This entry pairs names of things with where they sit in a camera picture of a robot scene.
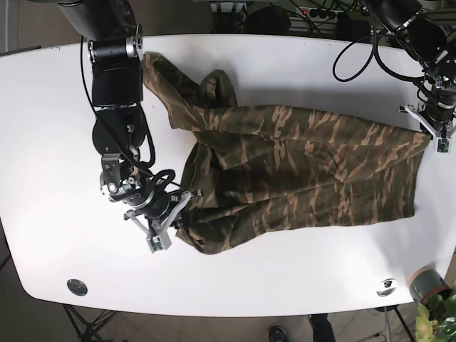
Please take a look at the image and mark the left silver table grommet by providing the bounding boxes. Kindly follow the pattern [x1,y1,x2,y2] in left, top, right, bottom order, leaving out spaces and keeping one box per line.
[67,279,88,296]

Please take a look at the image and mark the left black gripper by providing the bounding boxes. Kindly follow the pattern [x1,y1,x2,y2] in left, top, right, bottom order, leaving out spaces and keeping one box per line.
[398,83,455,153]

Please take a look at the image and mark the silver table grommet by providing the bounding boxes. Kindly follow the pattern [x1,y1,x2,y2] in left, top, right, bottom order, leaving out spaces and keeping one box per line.
[67,279,88,296]
[376,278,397,297]

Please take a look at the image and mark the green potted plant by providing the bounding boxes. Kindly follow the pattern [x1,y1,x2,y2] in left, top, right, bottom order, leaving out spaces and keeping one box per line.
[415,289,455,342]

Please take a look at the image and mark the camouflage pattern T-shirt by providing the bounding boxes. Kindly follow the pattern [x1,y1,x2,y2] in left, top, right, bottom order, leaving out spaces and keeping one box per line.
[143,53,431,254]

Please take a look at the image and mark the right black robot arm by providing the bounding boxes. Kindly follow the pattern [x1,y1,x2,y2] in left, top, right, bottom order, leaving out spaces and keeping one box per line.
[58,1,192,252]

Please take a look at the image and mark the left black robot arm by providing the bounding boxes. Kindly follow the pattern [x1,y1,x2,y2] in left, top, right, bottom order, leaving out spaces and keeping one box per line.
[336,1,455,153]

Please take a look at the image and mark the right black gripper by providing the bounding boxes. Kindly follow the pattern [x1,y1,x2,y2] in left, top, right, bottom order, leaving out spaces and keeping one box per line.
[123,187,194,253]

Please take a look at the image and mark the right silver table grommet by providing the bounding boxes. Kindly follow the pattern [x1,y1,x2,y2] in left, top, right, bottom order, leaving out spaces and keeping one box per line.
[376,278,397,297]

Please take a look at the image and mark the grey plant pot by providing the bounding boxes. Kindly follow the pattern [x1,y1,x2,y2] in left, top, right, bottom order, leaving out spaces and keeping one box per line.
[408,266,452,304]

